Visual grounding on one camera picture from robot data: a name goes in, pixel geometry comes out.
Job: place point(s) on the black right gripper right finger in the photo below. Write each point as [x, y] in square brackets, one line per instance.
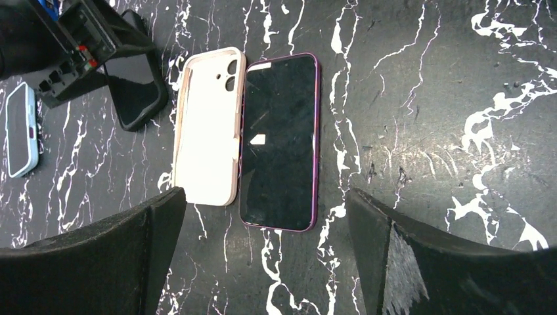
[409, 267]

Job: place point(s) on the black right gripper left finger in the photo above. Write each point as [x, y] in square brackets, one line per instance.
[117, 265]

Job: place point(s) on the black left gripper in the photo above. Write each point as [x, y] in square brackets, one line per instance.
[76, 46]

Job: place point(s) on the beige pink phone case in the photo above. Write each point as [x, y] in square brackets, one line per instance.
[207, 126]

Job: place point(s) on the purple edged smartphone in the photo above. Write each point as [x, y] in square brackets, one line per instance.
[279, 151]

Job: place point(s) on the phone in black case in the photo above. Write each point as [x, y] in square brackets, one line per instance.
[137, 89]

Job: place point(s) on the phone in light blue case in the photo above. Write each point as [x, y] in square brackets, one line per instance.
[21, 128]

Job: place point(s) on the blue stapler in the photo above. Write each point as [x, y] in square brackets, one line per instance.
[51, 7]

